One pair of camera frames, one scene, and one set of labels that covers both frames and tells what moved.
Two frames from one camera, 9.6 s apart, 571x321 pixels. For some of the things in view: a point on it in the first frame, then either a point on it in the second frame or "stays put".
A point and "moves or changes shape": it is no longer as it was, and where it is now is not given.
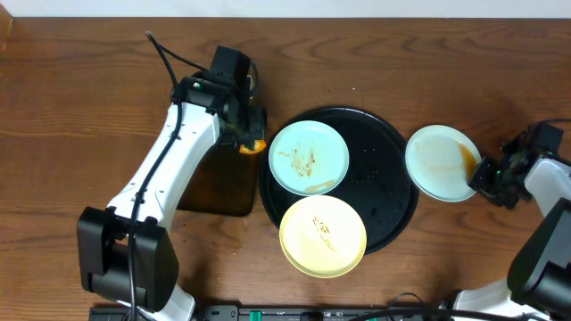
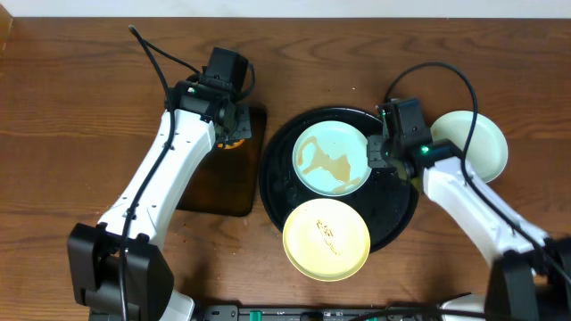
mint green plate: x=441 y=160 moves or changes shape
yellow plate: x=322 y=236 stays put
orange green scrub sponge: x=259 y=146 → x=231 y=145
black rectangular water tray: x=226 y=184 stays put
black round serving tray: x=382 y=177 → x=282 y=189
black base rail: x=283 y=313 stays put
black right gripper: x=476 y=181 → x=374 y=144
